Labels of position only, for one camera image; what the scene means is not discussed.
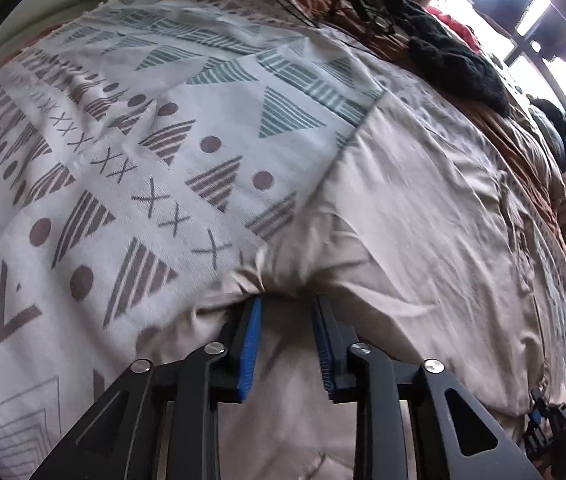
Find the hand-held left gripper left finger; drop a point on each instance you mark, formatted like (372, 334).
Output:
(252, 345)

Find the patterned white bed cover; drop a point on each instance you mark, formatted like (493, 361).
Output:
(113, 160)

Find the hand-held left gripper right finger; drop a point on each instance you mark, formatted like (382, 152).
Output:
(324, 345)

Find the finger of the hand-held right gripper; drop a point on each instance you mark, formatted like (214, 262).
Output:
(536, 416)

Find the large beige garment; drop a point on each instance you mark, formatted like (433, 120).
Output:
(413, 235)

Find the black knit sweater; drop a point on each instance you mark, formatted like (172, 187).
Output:
(443, 55)

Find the window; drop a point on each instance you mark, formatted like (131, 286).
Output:
(538, 10)

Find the pink cloth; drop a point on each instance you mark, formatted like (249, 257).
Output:
(455, 22)

